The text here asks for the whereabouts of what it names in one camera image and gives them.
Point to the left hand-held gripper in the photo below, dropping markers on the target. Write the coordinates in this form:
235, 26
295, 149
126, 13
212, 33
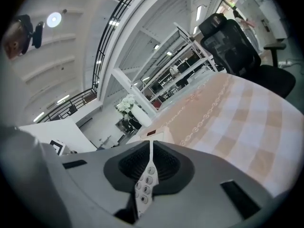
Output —
57, 147

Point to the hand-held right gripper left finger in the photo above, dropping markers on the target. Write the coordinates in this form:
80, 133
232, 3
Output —
128, 170

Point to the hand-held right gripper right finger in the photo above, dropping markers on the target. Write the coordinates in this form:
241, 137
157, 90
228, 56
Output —
175, 172

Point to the person's grey clothed torso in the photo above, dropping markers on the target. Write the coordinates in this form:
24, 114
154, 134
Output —
21, 163

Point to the white vase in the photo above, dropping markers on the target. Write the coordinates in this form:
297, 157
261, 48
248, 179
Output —
141, 116

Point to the white flower bouquet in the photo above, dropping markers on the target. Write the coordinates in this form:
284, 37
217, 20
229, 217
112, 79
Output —
125, 104

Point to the pink checkered tablecloth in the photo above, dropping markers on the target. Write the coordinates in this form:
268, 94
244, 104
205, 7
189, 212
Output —
237, 127

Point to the person's head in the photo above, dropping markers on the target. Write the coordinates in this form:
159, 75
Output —
15, 41

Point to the white shelving rack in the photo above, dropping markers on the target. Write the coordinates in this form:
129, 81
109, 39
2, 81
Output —
180, 56

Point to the black balcony railing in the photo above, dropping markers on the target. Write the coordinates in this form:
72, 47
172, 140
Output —
104, 37

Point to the round ceiling light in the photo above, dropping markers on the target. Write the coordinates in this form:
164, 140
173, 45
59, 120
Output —
54, 19

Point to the black mesh office chair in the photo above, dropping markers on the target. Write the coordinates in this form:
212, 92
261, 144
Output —
237, 51

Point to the white power strip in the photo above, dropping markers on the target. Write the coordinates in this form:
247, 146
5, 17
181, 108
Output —
287, 63

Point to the ceiling tube lights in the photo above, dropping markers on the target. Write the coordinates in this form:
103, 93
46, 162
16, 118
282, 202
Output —
199, 12

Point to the black head-worn camera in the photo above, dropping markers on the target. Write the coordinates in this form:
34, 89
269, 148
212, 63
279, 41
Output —
38, 35

